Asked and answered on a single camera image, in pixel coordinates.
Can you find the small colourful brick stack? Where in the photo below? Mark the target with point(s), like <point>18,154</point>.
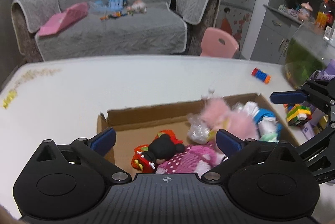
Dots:
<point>261,75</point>

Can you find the magenta pink towel bundle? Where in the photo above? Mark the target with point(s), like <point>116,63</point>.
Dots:
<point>195,159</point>

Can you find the purple bag with strap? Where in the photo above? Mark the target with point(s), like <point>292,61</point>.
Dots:
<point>319,120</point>

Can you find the pink child chair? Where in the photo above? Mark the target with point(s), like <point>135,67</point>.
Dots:
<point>218,44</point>

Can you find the plush toy on sofa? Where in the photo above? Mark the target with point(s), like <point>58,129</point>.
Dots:
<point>138,7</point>

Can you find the black red mouse plush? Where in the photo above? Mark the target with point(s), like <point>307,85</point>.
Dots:
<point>148,157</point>

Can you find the clear bubble wrap bundle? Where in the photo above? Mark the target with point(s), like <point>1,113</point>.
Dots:
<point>198,132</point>

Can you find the brown cardboard box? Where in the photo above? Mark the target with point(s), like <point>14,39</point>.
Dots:
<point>139,126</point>

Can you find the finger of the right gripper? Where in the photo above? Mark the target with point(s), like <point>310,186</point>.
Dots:
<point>317,92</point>
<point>308,152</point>

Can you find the blue knit sock bundle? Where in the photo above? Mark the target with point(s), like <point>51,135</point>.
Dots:
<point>266,113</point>

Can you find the multicolour brick cube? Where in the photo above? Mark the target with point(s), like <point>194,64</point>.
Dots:
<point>297,115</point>

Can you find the white sock black band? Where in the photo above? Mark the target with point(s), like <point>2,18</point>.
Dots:
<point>251,108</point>

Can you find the pink fluffy keychain toy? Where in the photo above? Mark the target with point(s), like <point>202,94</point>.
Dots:
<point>214,111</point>

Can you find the pink cushion on sofa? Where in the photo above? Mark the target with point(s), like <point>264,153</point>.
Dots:
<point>61,21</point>

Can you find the white sock green band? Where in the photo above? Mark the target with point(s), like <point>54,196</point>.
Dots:
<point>268,129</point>

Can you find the grey sofa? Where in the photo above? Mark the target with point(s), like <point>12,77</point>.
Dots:
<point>169,27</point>

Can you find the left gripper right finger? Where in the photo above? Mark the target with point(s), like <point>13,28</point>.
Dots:
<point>244,164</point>

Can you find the glass fish bowl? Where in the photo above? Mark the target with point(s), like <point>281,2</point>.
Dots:
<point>308,51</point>

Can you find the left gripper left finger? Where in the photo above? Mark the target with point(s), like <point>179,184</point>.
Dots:
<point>81,161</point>

